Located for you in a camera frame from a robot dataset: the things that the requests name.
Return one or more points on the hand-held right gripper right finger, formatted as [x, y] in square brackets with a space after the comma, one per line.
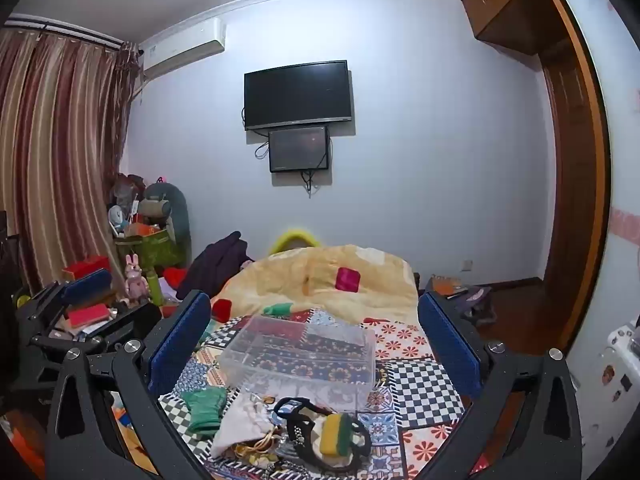
[450, 347]

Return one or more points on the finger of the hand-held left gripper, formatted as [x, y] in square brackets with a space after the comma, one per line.
[137, 317]
[87, 286]

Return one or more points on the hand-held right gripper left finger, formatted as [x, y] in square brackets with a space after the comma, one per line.
[179, 342]

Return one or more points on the red sponge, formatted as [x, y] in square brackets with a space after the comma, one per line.
[89, 315]

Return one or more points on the clear plastic box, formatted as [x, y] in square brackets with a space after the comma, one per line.
[300, 355]

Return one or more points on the red soft block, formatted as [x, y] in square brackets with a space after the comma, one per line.
[222, 308]

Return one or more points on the red box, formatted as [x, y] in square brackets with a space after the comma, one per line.
[85, 267]

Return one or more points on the green bottle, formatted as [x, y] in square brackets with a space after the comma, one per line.
[156, 287]

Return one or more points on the pink bunny plush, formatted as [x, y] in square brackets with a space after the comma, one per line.
[134, 280]

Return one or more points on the patchwork printed blanket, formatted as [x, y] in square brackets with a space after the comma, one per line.
[415, 385]

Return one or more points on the orange book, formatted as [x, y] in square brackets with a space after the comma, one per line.
[447, 285]

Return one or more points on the green storage bag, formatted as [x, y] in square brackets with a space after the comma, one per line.
[147, 250]

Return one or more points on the green knitted glove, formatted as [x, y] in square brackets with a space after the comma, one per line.
[205, 407]

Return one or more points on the dark purple clothing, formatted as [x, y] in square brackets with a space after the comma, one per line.
[215, 265]

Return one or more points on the green cloth roll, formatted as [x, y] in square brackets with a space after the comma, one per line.
[277, 309]

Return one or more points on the grey plush toy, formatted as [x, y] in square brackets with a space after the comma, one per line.
[170, 207]

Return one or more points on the magenta sponge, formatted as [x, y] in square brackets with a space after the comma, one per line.
[348, 278]

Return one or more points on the striped brown curtain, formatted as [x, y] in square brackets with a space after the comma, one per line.
[60, 160]

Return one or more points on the yellow and green sponge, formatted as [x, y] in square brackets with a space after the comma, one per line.
[336, 435]

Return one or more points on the yellow fleece blanket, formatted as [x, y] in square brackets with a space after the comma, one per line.
[320, 280]

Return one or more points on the yellow fluffy plush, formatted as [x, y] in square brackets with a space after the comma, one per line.
[294, 239]

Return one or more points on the white appliance with stickers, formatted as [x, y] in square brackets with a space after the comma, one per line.
[612, 375]

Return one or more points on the wooden wardrobe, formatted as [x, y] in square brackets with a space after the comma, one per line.
[560, 160]

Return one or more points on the white air conditioner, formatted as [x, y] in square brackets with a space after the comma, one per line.
[182, 47]

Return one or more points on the wall socket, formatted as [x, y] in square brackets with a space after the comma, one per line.
[467, 264]

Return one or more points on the small wall monitor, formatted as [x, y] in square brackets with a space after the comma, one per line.
[298, 148]

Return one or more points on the curtain rail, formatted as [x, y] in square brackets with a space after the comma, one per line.
[65, 27]

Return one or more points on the large wall television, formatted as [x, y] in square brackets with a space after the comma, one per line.
[296, 94]

